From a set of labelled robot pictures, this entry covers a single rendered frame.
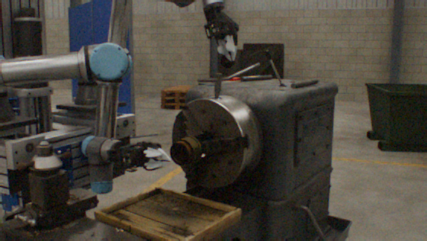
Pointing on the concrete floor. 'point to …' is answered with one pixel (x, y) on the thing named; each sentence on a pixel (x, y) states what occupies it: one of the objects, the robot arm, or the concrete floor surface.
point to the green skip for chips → (398, 116)
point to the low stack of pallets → (178, 94)
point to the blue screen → (98, 27)
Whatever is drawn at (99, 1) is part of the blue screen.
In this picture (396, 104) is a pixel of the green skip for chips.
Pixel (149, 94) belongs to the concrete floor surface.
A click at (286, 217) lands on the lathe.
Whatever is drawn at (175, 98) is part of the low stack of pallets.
